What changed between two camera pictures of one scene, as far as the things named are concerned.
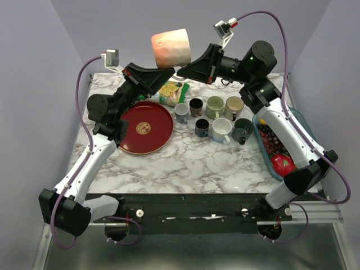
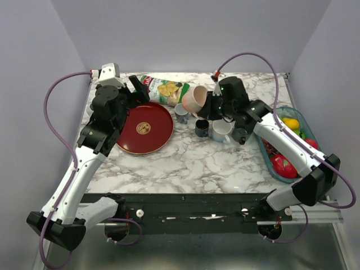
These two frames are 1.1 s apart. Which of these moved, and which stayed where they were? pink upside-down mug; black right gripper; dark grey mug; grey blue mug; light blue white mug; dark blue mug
Moved: black right gripper; pink upside-down mug
Stayed: light blue white mug; dark blue mug; dark grey mug; grey blue mug
